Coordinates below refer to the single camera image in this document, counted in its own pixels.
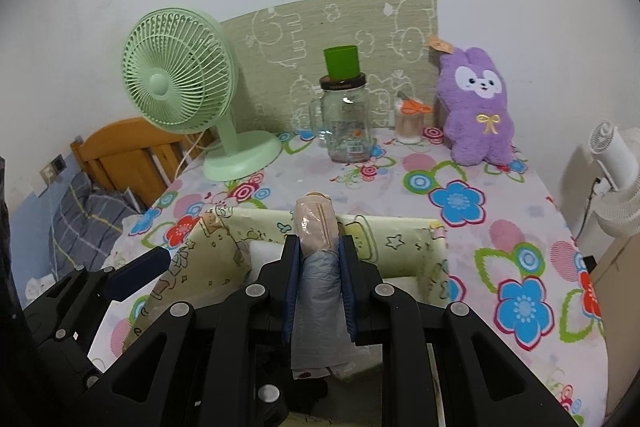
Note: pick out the wall socket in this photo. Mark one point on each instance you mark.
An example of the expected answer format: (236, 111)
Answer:
(52, 169)

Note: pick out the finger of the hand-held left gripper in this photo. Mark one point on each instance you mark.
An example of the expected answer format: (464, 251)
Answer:
(140, 272)

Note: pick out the beige door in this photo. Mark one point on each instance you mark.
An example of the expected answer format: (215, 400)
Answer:
(620, 287)

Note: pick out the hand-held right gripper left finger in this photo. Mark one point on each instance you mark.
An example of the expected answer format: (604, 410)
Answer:
(291, 287)

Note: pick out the small jar with orange lid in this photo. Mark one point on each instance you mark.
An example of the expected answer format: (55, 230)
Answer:
(410, 124)

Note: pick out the purple plush bunny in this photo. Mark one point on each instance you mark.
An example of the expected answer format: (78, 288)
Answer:
(475, 127)

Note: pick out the glass mug jar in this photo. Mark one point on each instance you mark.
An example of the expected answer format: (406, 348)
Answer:
(345, 127)

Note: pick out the white crumpled cloth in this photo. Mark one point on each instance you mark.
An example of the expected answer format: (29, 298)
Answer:
(39, 286)

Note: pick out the white standing fan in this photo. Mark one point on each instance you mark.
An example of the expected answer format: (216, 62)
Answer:
(620, 202)

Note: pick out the floral white bedding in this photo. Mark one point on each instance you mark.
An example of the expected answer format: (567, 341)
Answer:
(127, 232)

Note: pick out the pale plastic bag roll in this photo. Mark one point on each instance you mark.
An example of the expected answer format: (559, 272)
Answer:
(320, 297)

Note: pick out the green patterned board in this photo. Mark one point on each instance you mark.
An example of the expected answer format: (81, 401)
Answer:
(300, 42)

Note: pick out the green desk fan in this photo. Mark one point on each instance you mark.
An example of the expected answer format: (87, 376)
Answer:
(165, 82)

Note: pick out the grey plaid cloth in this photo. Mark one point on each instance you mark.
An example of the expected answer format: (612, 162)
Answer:
(85, 217)

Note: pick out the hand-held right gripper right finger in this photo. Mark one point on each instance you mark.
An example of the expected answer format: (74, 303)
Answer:
(350, 287)

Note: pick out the green plastic cup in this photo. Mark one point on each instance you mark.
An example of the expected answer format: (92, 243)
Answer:
(342, 62)

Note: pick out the yellow printed storage box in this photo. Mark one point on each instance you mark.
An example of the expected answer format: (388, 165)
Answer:
(400, 237)

